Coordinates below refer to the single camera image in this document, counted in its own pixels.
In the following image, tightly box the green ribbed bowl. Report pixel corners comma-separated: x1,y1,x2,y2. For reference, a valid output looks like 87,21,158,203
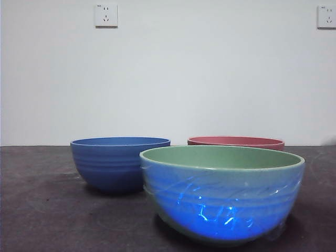
139,145,307,242

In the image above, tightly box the red ribbed bowl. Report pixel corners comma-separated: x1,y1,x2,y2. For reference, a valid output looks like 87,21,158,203
187,135,285,152

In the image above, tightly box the blue ribbed bowl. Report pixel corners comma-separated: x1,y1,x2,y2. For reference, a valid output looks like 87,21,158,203
70,136,172,195

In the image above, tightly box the white wall socket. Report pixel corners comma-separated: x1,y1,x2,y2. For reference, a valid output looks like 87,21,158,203
317,5,336,29
94,3,119,29

